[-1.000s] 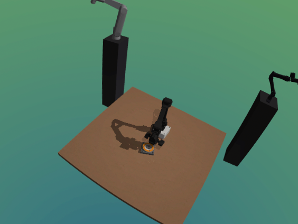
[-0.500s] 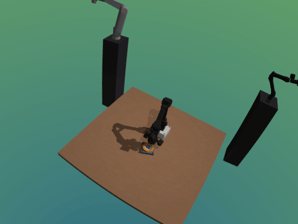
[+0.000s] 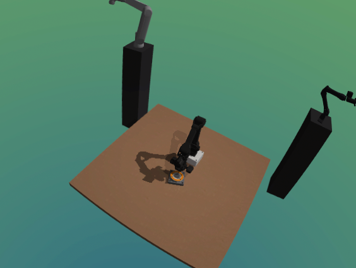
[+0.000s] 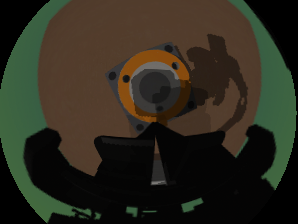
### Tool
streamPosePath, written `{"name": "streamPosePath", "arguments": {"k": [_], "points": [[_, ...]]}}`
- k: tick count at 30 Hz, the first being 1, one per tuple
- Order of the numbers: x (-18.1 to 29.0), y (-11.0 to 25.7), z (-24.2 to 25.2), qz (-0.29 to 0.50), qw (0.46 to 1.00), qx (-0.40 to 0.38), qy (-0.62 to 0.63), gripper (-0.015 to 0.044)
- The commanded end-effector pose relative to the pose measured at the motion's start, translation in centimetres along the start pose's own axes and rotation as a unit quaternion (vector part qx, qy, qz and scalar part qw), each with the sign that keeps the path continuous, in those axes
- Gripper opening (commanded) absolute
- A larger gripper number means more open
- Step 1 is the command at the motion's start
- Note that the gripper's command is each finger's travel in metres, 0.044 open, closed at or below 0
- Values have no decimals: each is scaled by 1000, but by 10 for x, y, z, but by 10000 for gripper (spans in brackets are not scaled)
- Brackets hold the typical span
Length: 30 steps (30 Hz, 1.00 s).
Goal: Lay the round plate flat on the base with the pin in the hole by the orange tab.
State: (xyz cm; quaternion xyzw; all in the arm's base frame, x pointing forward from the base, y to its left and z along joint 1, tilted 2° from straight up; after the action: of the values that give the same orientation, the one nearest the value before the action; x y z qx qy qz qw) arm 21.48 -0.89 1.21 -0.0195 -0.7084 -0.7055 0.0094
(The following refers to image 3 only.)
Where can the orange round plate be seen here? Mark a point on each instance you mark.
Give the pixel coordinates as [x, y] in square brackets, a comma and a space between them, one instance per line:
[176, 179]

